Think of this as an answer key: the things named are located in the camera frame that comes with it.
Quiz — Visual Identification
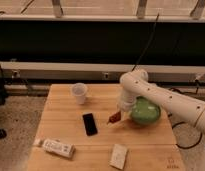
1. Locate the red pepper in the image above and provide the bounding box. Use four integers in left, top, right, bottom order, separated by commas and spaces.
108, 111, 121, 123

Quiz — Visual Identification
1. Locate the green bowl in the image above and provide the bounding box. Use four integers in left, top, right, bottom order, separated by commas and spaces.
130, 96, 161, 125

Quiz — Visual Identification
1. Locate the white plastic cup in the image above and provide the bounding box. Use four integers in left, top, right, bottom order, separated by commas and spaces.
70, 83, 88, 105

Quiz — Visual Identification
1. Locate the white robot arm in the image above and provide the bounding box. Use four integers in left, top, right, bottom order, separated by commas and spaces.
118, 69, 205, 134

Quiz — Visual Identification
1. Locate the white tube package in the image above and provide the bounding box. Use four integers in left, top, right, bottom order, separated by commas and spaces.
33, 139, 75, 159

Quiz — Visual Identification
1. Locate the black smartphone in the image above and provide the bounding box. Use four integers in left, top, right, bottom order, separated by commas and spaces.
83, 113, 98, 136

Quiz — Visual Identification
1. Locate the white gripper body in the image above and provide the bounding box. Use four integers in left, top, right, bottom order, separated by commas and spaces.
117, 91, 134, 112

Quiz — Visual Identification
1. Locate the black cable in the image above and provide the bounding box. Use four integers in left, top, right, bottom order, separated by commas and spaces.
130, 12, 161, 73

